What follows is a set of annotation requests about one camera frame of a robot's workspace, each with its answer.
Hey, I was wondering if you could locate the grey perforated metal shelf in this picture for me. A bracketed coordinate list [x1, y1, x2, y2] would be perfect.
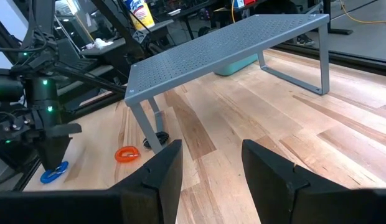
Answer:
[124, 13, 331, 154]

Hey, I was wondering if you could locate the grey laptop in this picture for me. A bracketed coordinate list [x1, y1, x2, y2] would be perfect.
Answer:
[55, 37, 99, 72]

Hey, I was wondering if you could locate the blue spiral coil keychain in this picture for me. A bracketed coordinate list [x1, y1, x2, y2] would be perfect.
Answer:
[40, 161, 70, 184]

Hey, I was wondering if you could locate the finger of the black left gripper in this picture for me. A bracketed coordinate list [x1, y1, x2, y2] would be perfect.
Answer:
[34, 135, 72, 171]

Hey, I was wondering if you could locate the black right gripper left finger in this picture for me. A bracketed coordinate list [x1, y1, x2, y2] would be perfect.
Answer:
[108, 139, 184, 224]

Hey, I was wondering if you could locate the green plastic bin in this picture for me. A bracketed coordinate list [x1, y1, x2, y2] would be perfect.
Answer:
[214, 53, 259, 77]

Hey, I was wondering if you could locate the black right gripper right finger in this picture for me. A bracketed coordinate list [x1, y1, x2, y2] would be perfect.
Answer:
[242, 139, 347, 224]

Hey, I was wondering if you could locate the Lysol wipes canister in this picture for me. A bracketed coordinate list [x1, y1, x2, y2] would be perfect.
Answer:
[123, 0, 156, 31]

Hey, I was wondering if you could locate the white crumpled tissue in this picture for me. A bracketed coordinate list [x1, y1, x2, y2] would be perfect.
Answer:
[85, 37, 115, 50]

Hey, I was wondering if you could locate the yellow extension cable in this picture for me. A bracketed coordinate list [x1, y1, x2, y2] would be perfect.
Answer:
[338, 0, 386, 25]

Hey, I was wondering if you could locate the black spiral coil keychain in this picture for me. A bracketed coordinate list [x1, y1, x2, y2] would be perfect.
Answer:
[142, 131, 171, 149]

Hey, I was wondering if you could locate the person's foot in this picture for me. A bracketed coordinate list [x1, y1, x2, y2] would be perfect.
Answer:
[296, 33, 315, 47]

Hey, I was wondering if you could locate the black desk leg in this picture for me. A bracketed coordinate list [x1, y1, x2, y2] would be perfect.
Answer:
[322, 0, 354, 35]

